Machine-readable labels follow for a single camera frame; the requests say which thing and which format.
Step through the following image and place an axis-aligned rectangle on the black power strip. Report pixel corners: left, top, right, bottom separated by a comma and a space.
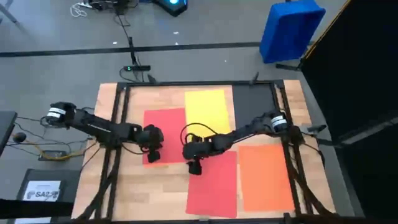
123, 64, 152, 72

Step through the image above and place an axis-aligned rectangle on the black case white label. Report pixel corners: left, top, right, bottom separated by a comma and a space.
17, 169, 81, 205

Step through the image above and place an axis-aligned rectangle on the black horizontal bar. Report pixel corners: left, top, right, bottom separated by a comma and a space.
0, 198, 74, 218

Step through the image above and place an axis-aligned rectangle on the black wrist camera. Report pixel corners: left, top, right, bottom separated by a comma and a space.
188, 160, 203, 176
147, 151, 162, 164

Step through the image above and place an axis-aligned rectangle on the black round object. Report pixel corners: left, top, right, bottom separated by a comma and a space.
12, 132, 27, 144

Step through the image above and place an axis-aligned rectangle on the black desk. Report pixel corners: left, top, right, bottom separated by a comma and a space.
0, 111, 18, 155

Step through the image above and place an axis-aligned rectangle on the black partition panel yellow edge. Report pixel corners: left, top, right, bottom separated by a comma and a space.
300, 0, 398, 218

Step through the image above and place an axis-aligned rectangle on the black device blue light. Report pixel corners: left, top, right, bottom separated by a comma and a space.
152, 0, 189, 17

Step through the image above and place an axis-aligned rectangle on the orange paper sheet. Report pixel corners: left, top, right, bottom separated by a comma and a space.
238, 144, 295, 213

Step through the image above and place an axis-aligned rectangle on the black paper sheet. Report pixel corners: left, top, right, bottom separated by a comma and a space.
232, 83, 278, 128

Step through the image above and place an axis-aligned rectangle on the black floor cable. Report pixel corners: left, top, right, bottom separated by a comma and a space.
116, 14, 137, 65

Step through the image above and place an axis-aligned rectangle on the black electronics pile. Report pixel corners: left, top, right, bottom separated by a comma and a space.
88, 0, 131, 15

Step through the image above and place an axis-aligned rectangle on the black metal table frame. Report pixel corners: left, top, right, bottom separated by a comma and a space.
74, 79, 336, 223

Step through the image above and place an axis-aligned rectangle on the small black clamp mount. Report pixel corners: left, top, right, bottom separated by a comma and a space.
306, 124, 327, 134

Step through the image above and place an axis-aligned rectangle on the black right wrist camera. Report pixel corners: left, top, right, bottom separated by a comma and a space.
188, 160, 203, 176

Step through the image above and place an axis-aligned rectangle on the black floor cable strip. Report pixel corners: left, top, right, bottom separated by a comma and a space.
0, 42, 262, 58

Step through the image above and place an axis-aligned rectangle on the yellow paper sheet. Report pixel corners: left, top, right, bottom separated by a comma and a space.
184, 89, 232, 138

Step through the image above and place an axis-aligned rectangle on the yellow floor cable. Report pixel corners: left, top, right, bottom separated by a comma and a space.
24, 139, 100, 161

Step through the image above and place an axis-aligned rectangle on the blue plastic bin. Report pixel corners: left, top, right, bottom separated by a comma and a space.
259, 0, 326, 65

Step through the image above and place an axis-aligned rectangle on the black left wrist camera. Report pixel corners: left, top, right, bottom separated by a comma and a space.
147, 151, 162, 164

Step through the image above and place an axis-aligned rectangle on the white coiled cable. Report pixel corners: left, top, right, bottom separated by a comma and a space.
70, 1, 93, 18

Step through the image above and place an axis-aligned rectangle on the red paper sheet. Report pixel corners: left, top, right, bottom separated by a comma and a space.
142, 108, 187, 166
185, 151, 238, 219

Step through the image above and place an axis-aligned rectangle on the black floor outlet box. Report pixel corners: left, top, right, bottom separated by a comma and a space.
39, 149, 68, 162

